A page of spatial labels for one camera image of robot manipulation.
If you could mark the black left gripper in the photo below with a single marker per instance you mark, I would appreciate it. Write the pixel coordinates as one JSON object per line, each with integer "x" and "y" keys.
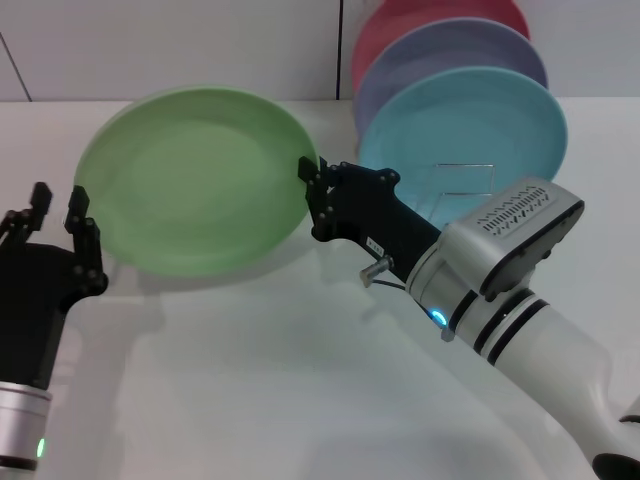
{"x": 30, "y": 310}

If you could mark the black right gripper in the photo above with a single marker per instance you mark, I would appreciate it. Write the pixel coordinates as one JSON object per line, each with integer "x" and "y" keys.
{"x": 370, "y": 215}

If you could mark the green round plate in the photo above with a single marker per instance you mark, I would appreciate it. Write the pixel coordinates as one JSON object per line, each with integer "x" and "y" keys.
{"x": 200, "y": 185}

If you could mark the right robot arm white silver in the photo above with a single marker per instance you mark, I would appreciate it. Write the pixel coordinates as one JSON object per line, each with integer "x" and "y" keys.
{"x": 545, "y": 350}

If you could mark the light blue round plate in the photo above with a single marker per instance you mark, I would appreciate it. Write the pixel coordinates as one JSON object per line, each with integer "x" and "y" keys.
{"x": 460, "y": 120}

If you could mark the red round plate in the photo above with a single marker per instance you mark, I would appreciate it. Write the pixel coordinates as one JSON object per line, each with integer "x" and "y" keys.
{"x": 385, "y": 25}

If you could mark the purple round plate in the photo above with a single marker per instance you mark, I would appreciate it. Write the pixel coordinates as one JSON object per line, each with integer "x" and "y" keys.
{"x": 440, "y": 50}

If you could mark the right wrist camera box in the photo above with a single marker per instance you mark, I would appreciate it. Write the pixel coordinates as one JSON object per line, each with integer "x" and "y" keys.
{"x": 510, "y": 225}

